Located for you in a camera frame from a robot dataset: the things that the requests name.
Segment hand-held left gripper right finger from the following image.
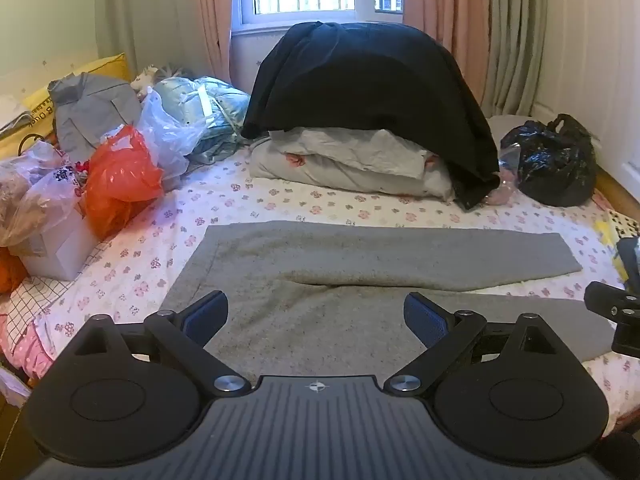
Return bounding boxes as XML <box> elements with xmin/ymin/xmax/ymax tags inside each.
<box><xmin>384</xmin><ymin>292</ymin><xmax>572</xmax><ymax>397</ymax></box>

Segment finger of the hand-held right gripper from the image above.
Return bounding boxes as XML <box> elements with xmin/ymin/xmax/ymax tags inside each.
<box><xmin>616</xmin><ymin>236</ymin><xmax>640</xmax><ymax>286</ymax></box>
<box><xmin>584</xmin><ymin>281</ymin><xmax>640</xmax><ymax>359</ymax></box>

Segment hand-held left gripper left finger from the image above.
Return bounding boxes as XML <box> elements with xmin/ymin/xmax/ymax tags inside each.
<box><xmin>75</xmin><ymin>291</ymin><xmax>252</xmax><ymax>399</ymax></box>

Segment grey pants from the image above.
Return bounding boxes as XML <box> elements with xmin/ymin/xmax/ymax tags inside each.
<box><xmin>161</xmin><ymin>220</ymin><xmax>617</xmax><ymax>383</ymax></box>

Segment yellow printed cloth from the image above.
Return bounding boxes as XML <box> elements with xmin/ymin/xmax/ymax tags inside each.
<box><xmin>597</xmin><ymin>207</ymin><xmax>640</xmax><ymax>283</ymax></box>

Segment floral bed sheet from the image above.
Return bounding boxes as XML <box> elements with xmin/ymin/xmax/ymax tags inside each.
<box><xmin>0</xmin><ymin>142</ymin><xmax>640</xmax><ymax>423</ymax></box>

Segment black plastic bag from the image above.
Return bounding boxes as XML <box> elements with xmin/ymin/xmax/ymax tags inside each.
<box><xmin>500</xmin><ymin>113</ymin><xmax>598</xmax><ymax>208</ymax></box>

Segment small clear plastic bag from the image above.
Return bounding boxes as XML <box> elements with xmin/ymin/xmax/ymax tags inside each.
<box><xmin>482</xmin><ymin>142</ymin><xmax>526</xmax><ymax>206</ymax></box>

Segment orange plastic bag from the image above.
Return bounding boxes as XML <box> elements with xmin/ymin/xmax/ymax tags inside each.
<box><xmin>80</xmin><ymin>125</ymin><xmax>165</xmax><ymax>241</ymax></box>

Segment white cardboard box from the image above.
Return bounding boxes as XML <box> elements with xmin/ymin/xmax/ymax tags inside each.
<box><xmin>17</xmin><ymin>207</ymin><xmax>98</xmax><ymax>282</ymax></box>

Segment folded white quilt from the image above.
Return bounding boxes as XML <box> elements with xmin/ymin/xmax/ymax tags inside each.
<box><xmin>248</xmin><ymin>127</ymin><xmax>458</xmax><ymax>203</ymax></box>

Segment checkered white cloth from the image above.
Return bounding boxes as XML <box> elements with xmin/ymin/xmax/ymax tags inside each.
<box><xmin>0</xmin><ymin>272</ymin><xmax>76</xmax><ymax>326</ymax></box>

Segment pink dotted cloth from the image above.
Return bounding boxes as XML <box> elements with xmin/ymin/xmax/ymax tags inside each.
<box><xmin>0</xmin><ymin>317</ymin><xmax>56</xmax><ymax>386</ymax></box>

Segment clear white plastic bag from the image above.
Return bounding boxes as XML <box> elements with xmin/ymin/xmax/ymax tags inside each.
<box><xmin>102</xmin><ymin>91</ymin><xmax>213</xmax><ymax>191</ymax></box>

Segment light blue bedding bag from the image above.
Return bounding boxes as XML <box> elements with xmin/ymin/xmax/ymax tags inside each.
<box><xmin>150</xmin><ymin>76</ymin><xmax>252</xmax><ymax>166</ymax></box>

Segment clear bag with brown fluff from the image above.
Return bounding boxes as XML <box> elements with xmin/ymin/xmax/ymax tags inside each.
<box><xmin>0</xmin><ymin>140</ymin><xmax>81</xmax><ymax>248</ymax></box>

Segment grey jacket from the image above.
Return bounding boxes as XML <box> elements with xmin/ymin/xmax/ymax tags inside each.
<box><xmin>47</xmin><ymin>72</ymin><xmax>143</xmax><ymax>163</ymax></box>

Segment black coat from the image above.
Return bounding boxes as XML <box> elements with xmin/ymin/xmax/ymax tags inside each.
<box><xmin>241</xmin><ymin>21</ymin><xmax>501</xmax><ymax>211</ymax></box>

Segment plush doll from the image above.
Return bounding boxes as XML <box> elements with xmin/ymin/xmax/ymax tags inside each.
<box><xmin>130</xmin><ymin>65</ymin><xmax>173</xmax><ymax>101</ymax></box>

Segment pale green curtain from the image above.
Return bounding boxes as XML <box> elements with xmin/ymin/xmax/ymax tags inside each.
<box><xmin>480</xmin><ymin>0</ymin><xmax>551</xmax><ymax>117</ymax></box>
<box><xmin>95</xmin><ymin>0</ymin><xmax>211</xmax><ymax>78</ymax></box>

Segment pink curtain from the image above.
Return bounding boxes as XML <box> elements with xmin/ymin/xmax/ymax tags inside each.
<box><xmin>402</xmin><ymin>0</ymin><xmax>493</xmax><ymax>111</ymax></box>
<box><xmin>192</xmin><ymin>0</ymin><xmax>236</xmax><ymax>86</ymax></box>

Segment wooden bed frame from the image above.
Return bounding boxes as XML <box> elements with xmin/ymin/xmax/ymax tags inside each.
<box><xmin>592</xmin><ymin>165</ymin><xmax>640</xmax><ymax>213</ymax></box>

